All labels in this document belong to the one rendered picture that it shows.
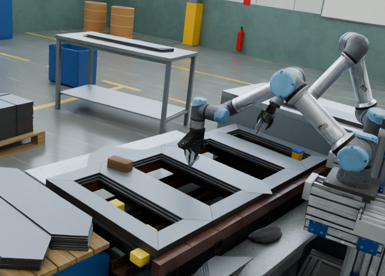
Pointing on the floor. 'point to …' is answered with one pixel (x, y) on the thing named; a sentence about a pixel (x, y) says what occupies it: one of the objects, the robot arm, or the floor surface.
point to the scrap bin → (72, 64)
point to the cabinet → (6, 13)
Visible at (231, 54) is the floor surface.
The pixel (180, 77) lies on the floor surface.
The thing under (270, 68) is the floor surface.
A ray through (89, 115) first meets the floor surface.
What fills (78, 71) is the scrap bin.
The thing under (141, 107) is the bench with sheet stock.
